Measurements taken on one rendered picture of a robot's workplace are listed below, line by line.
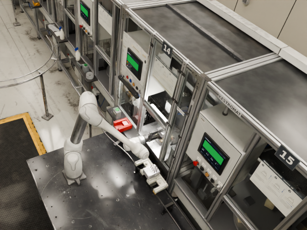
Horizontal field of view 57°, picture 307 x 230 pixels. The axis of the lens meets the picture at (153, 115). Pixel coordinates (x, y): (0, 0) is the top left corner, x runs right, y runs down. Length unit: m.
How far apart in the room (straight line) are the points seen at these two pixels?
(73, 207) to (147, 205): 0.66
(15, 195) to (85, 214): 1.21
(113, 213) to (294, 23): 4.40
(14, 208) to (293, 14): 5.09
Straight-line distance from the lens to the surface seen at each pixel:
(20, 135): 4.22
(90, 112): 2.29
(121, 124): 3.00
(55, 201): 2.78
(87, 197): 2.77
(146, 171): 2.65
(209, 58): 2.16
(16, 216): 3.55
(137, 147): 2.51
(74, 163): 2.67
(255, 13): 6.14
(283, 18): 5.80
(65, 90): 4.84
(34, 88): 4.93
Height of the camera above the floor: 3.09
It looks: 43 degrees down
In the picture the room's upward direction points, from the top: 11 degrees clockwise
